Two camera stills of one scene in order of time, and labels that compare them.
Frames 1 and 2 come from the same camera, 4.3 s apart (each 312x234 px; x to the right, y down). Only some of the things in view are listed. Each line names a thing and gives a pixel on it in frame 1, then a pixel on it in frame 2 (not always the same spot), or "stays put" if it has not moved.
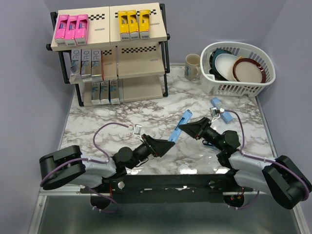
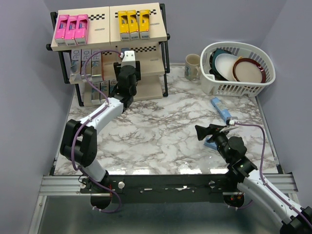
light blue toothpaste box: [176, 132] to [123, 49]
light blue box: [225, 115] stays put
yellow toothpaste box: [133, 25] stays put
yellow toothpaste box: [144, 24] stays put
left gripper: [158, 147] to [137, 71]
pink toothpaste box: [81, 32] stays put
